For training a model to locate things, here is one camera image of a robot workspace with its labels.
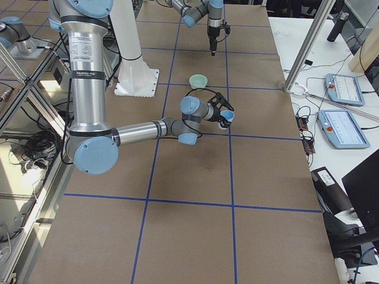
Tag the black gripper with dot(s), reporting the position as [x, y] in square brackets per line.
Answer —
[212, 32]
[216, 115]

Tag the light blue plastic cup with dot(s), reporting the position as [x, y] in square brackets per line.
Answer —
[227, 115]

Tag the mint green bowl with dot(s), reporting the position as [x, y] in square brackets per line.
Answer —
[198, 81]

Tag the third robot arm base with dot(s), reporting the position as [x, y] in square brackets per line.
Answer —
[18, 41]

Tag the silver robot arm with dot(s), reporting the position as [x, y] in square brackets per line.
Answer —
[191, 15]
[93, 144]

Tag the small red circuit board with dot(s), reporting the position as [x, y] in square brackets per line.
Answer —
[302, 123]

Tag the lower blue teach pendant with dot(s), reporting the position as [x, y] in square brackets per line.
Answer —
[341, 129]

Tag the blue teach pendant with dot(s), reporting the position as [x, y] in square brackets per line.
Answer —
[341, 129]
[344, 89]

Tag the upper blue teach pendant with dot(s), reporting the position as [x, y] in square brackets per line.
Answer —
[344, 89]

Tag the black cylindrical bottle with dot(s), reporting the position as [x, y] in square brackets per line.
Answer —
[338, 27]

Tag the black box with label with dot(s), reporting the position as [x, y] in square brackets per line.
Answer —
[332, 195]

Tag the metal rod on table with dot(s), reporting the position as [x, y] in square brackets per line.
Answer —
[359, 112]

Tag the black monitor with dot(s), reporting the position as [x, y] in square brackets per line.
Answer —
[361, 185]

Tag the wooden board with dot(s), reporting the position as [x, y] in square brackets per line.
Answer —
[367, 13]

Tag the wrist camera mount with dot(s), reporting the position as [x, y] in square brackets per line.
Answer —
[225, 27]
[218, 101]

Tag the white column pedestal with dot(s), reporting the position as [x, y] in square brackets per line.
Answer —
[135, 78]

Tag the aluminium frame post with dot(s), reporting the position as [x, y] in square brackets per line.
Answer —
[308, 42]

